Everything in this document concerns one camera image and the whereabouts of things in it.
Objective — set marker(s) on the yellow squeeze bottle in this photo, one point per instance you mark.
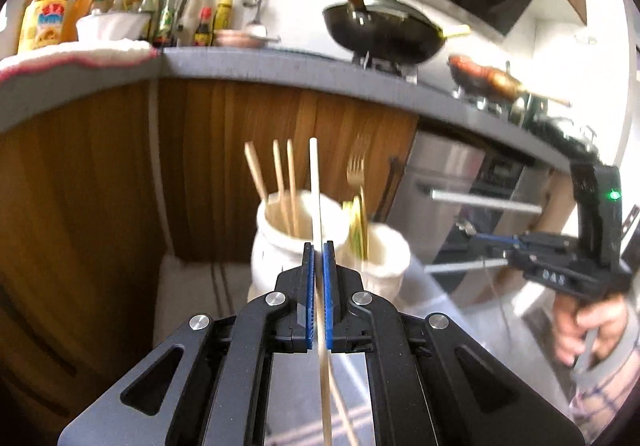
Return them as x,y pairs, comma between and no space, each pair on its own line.
223,15

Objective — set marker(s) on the clear bottle yellow cap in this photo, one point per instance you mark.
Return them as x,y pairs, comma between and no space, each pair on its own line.
170,10

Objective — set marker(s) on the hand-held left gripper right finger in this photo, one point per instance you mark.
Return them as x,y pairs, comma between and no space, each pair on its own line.
327,296

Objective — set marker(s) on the white cloth red trim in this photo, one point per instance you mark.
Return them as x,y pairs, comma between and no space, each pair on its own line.
75,58

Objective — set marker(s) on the person's right hand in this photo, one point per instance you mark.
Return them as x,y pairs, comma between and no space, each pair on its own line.
595,321

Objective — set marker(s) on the grey kitchen countertop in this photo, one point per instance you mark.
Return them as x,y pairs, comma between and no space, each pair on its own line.
250,63

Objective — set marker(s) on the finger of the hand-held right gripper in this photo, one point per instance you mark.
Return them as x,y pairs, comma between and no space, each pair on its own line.
520,258
500,238

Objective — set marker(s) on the white bowl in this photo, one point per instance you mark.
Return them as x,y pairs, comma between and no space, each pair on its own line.
112,28

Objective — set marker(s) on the whitish sauce bottle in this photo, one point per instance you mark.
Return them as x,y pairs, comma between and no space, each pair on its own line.
192,15

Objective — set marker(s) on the copper frying pan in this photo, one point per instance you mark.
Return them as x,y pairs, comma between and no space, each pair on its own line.
480,75

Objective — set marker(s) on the gold fork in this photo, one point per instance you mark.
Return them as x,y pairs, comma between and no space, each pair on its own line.
357,165

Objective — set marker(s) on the cream floral ceramic utensil holder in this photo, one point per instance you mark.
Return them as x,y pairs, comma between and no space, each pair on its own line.
270,256

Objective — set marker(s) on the small dark bottle red cap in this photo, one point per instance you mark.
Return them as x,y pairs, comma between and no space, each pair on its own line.
202,30

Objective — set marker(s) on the wooden chopstick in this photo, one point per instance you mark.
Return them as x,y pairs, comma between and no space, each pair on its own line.
314,186
280,175
292,175
256,170

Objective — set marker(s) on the grey plaid tablecloth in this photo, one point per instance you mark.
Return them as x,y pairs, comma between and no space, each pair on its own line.
190,286

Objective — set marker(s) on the small copper bowl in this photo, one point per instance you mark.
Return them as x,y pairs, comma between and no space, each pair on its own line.
240,38

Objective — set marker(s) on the wooden kitchen cabinet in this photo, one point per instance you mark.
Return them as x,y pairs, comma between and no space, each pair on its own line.
75,201

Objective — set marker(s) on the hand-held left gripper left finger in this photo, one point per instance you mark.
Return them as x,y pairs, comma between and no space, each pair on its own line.
310,296

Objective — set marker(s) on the plaid sleeved right forearm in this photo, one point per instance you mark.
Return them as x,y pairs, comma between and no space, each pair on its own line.
600,396

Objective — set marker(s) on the stainless steel oven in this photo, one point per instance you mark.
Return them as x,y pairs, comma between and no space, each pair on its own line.
450,165

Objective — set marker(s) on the dark sauce bottle red cap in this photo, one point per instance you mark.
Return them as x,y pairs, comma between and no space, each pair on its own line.
149,5

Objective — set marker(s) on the gas stove burner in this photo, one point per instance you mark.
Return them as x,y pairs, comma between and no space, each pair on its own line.
385,68

